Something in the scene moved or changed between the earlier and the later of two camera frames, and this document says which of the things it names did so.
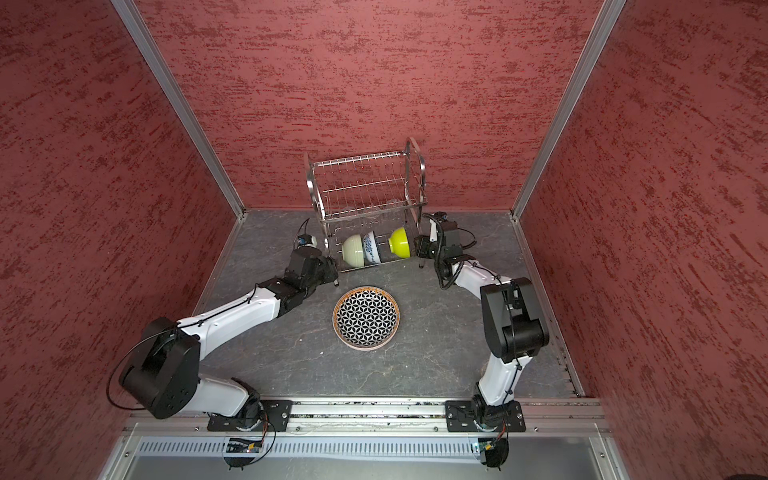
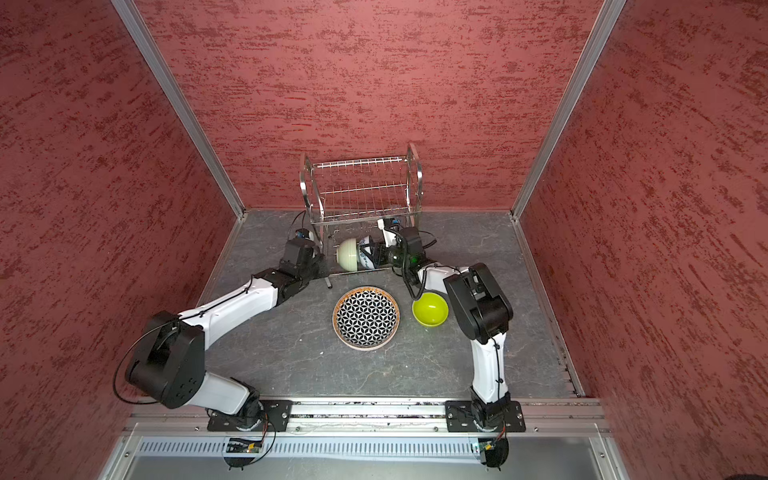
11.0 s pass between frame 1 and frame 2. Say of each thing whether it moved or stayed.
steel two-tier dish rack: stayed
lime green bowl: moved
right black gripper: moved
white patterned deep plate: stayed
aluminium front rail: stayed
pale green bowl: moved
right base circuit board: stayed
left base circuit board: stayed
